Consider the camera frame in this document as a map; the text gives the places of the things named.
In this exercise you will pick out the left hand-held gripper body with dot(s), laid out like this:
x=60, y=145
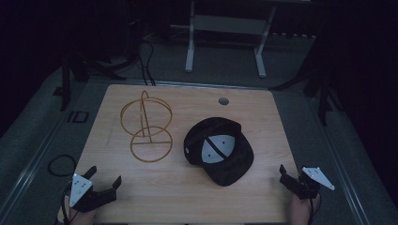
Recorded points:
x=94, y=197

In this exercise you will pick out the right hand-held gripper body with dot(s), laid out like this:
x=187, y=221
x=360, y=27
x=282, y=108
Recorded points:
x=308, y=187

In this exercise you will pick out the black baseball cap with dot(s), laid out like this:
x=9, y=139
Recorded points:
x=231, y=168

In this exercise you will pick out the person's left hand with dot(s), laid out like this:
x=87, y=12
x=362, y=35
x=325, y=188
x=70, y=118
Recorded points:
x=82, y=217

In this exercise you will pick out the person's right hand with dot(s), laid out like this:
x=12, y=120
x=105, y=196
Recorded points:
x=301, y=211

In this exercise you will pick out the black floor socket box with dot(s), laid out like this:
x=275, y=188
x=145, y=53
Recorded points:
x=79, y=116

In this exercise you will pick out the black tripod stand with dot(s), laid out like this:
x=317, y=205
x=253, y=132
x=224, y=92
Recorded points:
x=324, y=90
x=72, y=67

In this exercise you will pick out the grey round table grommet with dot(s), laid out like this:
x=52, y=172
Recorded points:
x=223, y=101

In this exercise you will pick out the white metal desk frame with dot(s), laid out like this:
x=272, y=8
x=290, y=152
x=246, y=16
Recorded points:
x=225, y=25

